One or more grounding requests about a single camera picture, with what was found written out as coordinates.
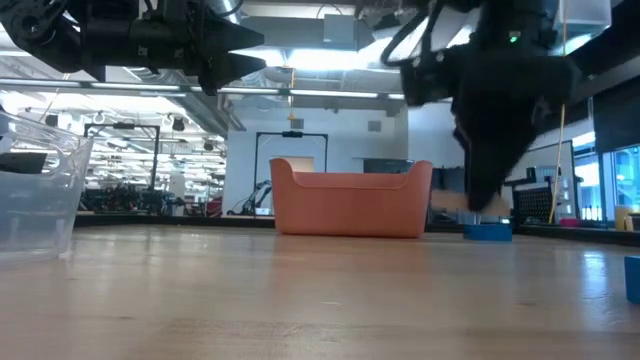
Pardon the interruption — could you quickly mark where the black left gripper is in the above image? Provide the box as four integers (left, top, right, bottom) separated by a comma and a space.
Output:
79, 0, 268, 96

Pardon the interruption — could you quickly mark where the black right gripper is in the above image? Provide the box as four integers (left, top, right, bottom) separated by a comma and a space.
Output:
402, 47, 576, 212

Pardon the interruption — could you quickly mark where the blue studded toy block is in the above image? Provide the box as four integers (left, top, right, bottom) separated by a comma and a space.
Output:
462, 223, 514, 243
623, 255, 640, 305

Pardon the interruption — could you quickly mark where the dark grey curtain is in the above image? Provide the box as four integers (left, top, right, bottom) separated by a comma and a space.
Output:
430, 167, 471, 225

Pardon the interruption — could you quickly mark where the black pegboard cart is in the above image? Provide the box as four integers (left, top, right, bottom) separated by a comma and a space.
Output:
512, 167, 557, 225

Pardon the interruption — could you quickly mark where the white panel board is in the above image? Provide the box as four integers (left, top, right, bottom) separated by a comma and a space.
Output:
504, 139, 577, 225

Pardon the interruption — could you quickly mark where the long ceiling light bar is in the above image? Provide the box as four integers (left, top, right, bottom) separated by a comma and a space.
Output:
89, 79, 407, 101

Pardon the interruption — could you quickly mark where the grey ceiling box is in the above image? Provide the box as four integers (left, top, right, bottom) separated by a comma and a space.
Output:
323, 13, 360, 51

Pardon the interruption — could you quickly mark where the beige door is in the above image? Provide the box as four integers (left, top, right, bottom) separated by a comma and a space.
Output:
285, 155, 316, 174

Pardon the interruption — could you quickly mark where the orange plastic bin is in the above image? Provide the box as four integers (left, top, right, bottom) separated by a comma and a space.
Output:
269, 157, 434, 239

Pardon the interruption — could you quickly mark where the yellow container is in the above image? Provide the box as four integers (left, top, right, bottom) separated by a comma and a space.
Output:
614, 204, 635, 232

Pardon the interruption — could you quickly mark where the cluttered lab workbench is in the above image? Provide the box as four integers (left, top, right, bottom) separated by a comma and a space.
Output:
79, 182, 226, 215

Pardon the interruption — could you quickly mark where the black monitor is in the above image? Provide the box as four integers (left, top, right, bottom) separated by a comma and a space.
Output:
0, 151, 49, 175

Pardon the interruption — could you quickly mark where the clear plastic bin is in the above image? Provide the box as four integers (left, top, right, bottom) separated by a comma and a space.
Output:
0, 110, 95, 261

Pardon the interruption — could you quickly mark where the silver spiral ceiling duct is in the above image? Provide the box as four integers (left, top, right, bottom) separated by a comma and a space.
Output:
169, 92, 231, 139

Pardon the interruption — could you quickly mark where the black gantry frame with camera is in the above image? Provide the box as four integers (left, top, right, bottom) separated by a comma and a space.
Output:
253, 130, 330, 217

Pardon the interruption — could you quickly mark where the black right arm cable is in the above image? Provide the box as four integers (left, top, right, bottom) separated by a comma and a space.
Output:
379, 0, 444, 66

